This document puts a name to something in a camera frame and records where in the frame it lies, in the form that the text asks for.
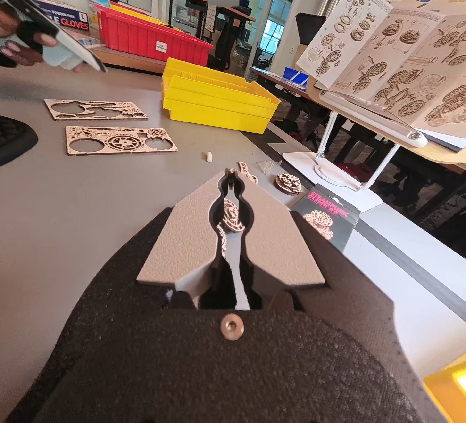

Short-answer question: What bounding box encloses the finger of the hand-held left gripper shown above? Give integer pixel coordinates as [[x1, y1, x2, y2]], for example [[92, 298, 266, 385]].
[[55, 28, 108, 73]]

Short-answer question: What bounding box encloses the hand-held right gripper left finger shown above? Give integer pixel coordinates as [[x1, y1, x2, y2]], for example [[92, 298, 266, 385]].
[[136, 170, 230, 309]]

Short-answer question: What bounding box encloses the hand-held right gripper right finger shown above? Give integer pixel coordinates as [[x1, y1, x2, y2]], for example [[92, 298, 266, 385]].
[[235, 171, 325, 309]]

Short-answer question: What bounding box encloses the wooden gear assembly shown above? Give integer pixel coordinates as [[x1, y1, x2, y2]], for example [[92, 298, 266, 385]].
[[216, 197, 245, 260]]

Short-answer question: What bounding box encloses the wooden puzzle sheet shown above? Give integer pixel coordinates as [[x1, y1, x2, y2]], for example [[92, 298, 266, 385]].
[[66, 126, 178, 156], [44, 99, 148, 122]]

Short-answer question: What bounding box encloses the ornate wooden bracket piece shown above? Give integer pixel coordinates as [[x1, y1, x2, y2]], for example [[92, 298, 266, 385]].
[[227, 162, 259, 191]]

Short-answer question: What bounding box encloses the person's left hand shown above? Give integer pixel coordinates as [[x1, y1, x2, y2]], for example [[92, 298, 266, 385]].
[[0, 5, 59, 67]]

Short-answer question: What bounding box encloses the blue glove box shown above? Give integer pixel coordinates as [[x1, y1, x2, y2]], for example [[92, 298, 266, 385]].
[[31, 0, 90, 31]]

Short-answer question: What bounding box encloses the black puzzle box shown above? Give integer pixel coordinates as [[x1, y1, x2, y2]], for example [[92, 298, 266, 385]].
[[291, 183, 361, 252]]

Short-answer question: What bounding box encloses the small round wooden gear stack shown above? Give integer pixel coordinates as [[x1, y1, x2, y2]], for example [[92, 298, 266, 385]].
[[274, 172, 303, 196]]

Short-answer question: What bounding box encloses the red plastic bin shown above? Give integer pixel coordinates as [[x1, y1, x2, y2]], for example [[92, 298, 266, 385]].
[[95, 5, 215, 67]]

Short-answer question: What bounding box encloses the clear plastic bag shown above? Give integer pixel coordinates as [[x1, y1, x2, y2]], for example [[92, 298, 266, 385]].
[[257, 159, 283, 175]]

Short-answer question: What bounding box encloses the white book stand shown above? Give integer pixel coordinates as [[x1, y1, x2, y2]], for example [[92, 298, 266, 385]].
[[282, 88, 466, 212]]

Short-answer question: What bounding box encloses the black mesh cushion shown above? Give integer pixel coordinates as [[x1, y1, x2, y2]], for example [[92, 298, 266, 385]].
[[0, 115, 39, 167]]

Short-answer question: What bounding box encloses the wooden side table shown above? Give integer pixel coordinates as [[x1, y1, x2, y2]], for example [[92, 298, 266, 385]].
[[251, 66, 466, 174]]

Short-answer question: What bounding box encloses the small blue bin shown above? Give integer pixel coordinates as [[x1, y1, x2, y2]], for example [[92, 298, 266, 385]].
[[283, 67, 310, 86]]

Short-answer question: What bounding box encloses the black flat panel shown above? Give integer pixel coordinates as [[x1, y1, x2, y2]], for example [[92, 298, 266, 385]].
[[296, 13, 326, 45]]

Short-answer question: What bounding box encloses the large folded instruction sheet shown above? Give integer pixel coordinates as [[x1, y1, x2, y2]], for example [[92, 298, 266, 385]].
[[364, 0, 466, 129]]

